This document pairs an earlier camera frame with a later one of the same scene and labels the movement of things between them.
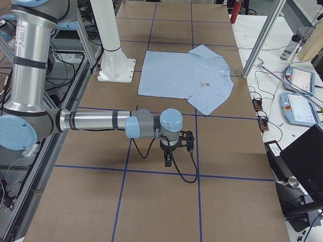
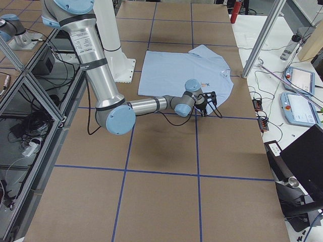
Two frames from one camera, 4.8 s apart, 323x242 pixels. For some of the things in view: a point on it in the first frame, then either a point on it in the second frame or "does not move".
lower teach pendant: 299,111 does not move
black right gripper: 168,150 -> 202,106
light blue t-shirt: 200,75 does not move
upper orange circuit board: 257,105 does not move
